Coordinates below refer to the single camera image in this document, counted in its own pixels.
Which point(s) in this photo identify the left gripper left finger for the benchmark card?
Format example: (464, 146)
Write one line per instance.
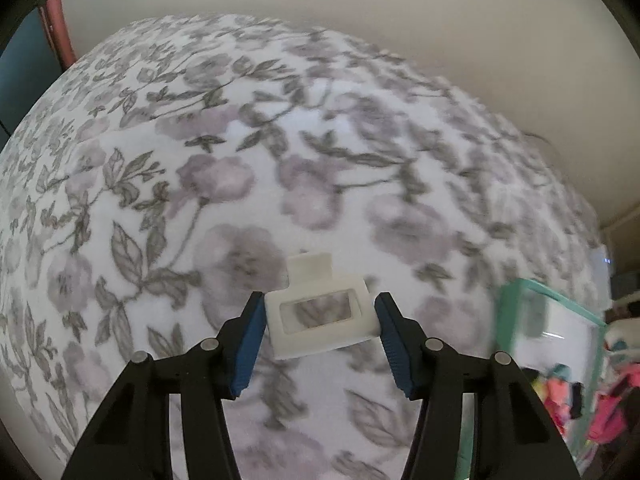
(128, 435)

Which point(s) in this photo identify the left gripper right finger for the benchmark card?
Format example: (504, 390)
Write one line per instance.
(514, 437)

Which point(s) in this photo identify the white plastic frame holder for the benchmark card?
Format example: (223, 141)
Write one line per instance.
(320, 310)

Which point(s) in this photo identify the lower blue orange toy card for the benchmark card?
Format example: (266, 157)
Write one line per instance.
(563, 397)

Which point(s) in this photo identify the teal-rimmed white tray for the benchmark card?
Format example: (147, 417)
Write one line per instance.
(539, 328)

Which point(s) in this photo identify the translucent white box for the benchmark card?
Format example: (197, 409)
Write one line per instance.
(600, 264)

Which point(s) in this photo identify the floral tablecloth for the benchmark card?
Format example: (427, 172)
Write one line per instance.
(175, 167)

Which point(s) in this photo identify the dark blue cabinet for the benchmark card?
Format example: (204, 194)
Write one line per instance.
(28, 68)

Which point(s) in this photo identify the pink pole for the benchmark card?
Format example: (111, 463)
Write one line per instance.
(55, 29)

